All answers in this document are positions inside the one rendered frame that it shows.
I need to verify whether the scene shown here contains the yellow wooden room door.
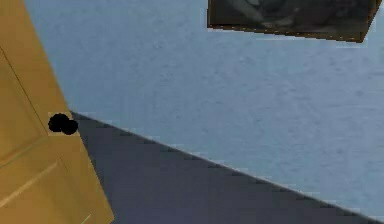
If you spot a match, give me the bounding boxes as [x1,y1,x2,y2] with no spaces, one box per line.
[0,0,116,224]

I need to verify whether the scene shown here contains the black round door handle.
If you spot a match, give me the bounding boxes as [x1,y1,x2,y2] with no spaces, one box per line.
[47,112,80,136]

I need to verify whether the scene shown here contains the dark framed wall picture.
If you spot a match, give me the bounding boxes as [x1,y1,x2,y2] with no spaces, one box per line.
[206,0,383,44]

